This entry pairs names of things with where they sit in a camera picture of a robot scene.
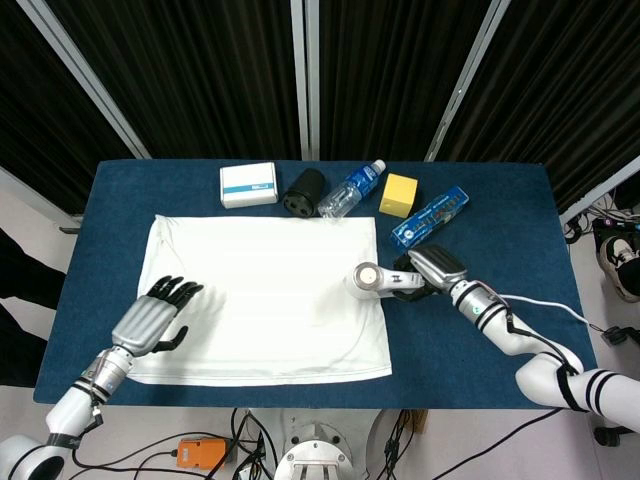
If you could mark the small black plug adapter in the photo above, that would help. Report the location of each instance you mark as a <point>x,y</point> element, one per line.
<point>612,335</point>

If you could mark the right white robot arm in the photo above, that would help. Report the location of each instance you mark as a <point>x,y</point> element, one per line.
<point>480,305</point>

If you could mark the black and white sneaker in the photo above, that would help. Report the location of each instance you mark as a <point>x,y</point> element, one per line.
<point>620,260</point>

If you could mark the white cotton garment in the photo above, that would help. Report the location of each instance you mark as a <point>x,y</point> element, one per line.
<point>275,300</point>

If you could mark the black cylindrical cup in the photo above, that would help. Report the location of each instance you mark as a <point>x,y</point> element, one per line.
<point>302,192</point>

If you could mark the orange box device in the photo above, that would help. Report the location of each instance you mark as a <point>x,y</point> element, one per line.
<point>202,452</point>

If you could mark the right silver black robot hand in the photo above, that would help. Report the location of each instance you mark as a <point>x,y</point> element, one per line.
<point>440,267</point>

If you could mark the clear bottle with blue label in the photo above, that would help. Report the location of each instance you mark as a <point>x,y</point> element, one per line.
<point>350,187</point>

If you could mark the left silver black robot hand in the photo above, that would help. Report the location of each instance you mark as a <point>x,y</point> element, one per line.
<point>142,322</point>

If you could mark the white handheld garment steamer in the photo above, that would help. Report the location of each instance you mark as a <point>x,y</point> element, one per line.
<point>367,276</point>

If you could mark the long blue carton box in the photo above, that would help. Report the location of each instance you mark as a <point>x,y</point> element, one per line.
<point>430,217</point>

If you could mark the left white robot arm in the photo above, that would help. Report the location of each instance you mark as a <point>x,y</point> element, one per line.
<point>70,405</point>

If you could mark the black pleated curtain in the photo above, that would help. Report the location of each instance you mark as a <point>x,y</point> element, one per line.
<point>200,75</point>
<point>390,75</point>
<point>40,125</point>
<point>565,90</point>

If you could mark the dark trousers of person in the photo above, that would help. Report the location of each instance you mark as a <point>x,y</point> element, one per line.
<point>20,270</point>

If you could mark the white box with blue stripe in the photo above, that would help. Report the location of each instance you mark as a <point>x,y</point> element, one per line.
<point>247,187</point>

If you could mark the grey aluminium frame post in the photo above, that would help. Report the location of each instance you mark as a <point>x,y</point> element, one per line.
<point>467,75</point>
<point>85,75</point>
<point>305,75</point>
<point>35,195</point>
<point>600,190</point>

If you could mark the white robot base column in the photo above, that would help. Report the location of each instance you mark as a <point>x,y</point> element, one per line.
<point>315,450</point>

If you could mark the yellow sponge cube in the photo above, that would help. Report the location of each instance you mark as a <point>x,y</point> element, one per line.
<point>397,195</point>

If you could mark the dark blue table cloth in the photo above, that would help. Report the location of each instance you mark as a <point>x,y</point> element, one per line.
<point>500,210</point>

